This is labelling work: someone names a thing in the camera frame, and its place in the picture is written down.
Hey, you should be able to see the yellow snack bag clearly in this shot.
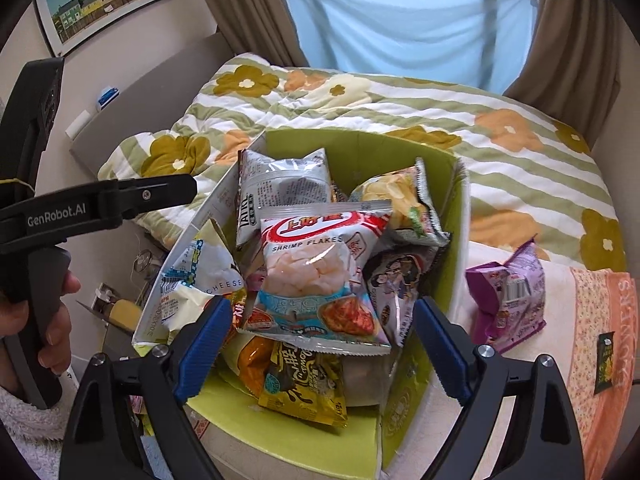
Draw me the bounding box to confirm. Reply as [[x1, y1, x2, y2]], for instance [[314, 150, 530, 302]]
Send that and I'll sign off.
[[256, 341, 349, 429]]

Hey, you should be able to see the grey headboard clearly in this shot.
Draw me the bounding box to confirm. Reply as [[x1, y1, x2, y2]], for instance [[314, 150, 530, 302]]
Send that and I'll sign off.
[[69, 32, 242, 177]]

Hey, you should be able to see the white cheese snack bag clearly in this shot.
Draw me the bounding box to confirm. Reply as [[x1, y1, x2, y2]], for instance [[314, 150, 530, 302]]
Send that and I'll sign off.
[[159, 219, 249, 335]]

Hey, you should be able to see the orange snack bag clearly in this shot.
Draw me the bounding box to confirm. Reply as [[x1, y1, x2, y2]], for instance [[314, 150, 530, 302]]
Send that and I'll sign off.
[[236, 334, 275, 397]]

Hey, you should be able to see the orange floral cloth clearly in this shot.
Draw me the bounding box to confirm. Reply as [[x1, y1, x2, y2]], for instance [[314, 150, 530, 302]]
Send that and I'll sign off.
[[390, 242, 640, 480]]

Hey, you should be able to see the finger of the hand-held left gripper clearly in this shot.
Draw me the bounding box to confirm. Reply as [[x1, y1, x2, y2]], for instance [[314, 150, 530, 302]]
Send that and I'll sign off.
[[107, 174, 199, 217]]

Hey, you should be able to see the blue white small item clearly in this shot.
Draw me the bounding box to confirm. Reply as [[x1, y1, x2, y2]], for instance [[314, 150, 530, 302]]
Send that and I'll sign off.
[[96, 86, 122, 112]]

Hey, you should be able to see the small dark snack packet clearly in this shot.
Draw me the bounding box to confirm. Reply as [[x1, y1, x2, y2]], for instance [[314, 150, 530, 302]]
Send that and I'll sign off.
[[594, 331, 621, 396]]

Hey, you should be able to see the purple snack bag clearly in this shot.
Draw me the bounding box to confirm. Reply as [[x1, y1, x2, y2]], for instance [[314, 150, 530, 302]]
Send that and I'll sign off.
[[465, 239, 549, 355]]

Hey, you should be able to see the green striped floral quilt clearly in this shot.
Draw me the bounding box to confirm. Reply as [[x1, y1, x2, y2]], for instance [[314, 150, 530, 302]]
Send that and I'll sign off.
[[97, 52, 630, 275]]

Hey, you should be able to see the grey newsprint snack bag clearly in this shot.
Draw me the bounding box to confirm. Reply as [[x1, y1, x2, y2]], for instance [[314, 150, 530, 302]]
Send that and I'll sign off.
[[234, 147, 335, 252]]

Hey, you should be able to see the green cardboard box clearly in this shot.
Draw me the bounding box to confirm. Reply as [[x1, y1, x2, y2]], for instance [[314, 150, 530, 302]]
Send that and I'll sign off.
[[131, 127, 472, 480]]

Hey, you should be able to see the light blue cloth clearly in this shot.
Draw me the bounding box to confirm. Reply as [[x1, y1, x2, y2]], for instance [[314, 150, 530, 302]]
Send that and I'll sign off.
[[277, 0, 540, 96]]

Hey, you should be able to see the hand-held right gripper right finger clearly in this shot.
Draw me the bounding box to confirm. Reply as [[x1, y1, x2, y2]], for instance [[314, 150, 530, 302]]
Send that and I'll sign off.
[[412, 296, 586, 480]]

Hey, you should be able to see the cartoon figure snack bag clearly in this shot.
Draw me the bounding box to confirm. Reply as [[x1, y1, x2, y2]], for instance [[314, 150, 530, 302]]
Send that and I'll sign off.
[[362, 246, 442, 348]]

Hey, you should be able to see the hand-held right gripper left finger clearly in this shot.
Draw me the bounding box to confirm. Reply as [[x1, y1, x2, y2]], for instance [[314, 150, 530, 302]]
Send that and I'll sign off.
[[59, 296, 236, 480]]

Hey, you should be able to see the person's left hand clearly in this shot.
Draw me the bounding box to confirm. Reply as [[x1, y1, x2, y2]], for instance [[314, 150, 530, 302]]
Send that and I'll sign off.
[[0, 262, 82, 376]]

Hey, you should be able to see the potato chip bag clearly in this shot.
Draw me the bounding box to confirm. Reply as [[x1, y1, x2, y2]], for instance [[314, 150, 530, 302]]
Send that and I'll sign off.
[[347, 157, 452, 250]]

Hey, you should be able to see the framed houses picture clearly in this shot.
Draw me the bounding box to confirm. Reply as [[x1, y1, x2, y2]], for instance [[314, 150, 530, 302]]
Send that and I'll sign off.
[[34, 0, 177, 58]]

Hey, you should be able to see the brown curtain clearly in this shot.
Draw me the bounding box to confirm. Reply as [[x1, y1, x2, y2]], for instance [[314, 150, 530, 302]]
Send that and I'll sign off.
[[502, 0, 632, 147], [187, 0, 307, 68]]

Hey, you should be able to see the person's left forearm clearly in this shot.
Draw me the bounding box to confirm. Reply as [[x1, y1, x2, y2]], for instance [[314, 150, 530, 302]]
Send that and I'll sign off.
[[0, 370, 78, 480]]

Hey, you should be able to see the shrimp flakes snack bag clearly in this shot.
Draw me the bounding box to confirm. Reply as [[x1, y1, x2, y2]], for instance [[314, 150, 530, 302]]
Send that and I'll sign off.
[[240, 199, 395, 357]]

